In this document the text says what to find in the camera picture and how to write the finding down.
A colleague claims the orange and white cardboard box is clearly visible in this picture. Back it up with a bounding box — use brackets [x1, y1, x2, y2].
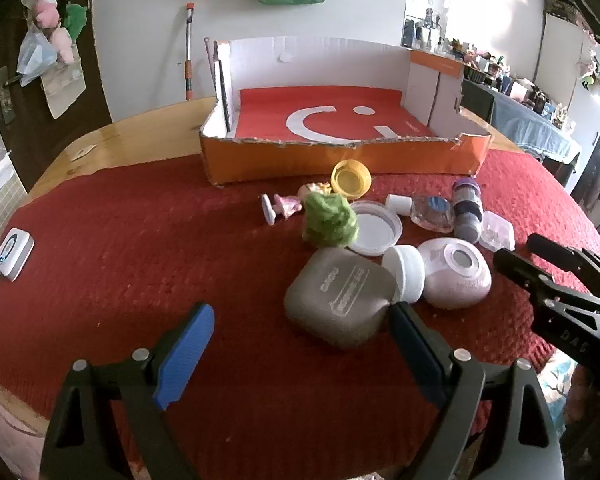
[198, 36, 491, 188]

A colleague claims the white cabinet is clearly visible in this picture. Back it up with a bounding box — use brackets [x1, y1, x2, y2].
[536, 0, 600, 126]

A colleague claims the black chair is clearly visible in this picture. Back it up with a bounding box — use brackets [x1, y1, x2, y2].
[460, 80, 496, 123]

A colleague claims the dark purple bottle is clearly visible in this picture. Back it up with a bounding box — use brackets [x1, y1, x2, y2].
[452, 177, 483, 242]

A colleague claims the grey rounded case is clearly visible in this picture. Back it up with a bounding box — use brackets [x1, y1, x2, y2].
[283, 247, 398, 350]

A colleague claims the blue covered table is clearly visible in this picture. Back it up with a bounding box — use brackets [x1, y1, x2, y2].
[490, 91, 583, 171]

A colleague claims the green plush toy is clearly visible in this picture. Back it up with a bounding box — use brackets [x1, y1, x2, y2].
[61, 3, 89, 42]

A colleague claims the wooden table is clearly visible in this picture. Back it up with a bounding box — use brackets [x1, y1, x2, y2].
[0, 97, 526, 436]

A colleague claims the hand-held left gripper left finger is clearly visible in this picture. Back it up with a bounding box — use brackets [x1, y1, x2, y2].
[40, 301, 216, 480]

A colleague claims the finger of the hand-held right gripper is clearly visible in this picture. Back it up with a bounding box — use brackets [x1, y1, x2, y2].
[493, 249, 600, 321]
[526, 233, 600, 291]

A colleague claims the wide white lid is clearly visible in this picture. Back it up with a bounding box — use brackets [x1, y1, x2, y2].
[349, 201, 403, 258]

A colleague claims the pink plush toy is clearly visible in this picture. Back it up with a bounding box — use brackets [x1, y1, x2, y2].
[34, 0, 77, 65]

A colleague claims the metal door handle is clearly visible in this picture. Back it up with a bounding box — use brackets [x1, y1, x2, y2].
[0, 66, 31, 123]

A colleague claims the yellow bottle cap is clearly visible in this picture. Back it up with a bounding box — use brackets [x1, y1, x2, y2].
[331, 159, 372, 199]

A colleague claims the white pole with orange grips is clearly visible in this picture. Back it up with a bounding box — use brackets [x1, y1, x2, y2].
[182, 3, 197, 102]

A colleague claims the green knitted scrunchie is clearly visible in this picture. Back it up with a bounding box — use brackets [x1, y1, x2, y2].
[302, 192, 359, 248]

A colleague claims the clear bottle with white cap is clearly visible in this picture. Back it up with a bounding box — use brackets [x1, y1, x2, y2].
[385, 194, 456, 233]

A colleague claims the white square charger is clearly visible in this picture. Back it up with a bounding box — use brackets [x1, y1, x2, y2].
[0, 228, 35, 282]

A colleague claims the small clear plastic container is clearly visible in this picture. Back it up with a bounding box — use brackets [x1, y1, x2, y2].
[478, 211, 516, 252]

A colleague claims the translucent plastic bag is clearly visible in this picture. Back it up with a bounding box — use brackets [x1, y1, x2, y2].
[17, 30, 58, 87]

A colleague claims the blond doll figurine pink dress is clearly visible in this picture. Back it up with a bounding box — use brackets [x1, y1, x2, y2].
[260, 182, 333, 226]

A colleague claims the dark brown door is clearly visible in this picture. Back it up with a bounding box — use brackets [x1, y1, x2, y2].
[0, 0, 113, 196]

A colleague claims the thin pink stick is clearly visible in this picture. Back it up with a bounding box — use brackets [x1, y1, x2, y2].
[204, 37, 216, 86]

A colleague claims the pale pink round compact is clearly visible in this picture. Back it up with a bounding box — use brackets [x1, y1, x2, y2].
[417, 238, 493, 309]

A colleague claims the red woven table mat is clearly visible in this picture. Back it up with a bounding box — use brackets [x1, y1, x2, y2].
[0, 149, 600, 480]

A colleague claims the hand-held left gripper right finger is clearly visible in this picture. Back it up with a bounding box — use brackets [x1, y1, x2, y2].
[387, 301, 566, 480]

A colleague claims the clutter of bottles and boxes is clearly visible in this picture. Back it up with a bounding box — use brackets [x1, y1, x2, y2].
[402, 7, 576, 131]

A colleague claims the pale paper bag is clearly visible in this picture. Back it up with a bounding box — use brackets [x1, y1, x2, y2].
[41, 62, 87, 120]

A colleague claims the white screw cap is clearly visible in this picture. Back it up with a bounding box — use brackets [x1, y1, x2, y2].
[381, 245, 426, 303]

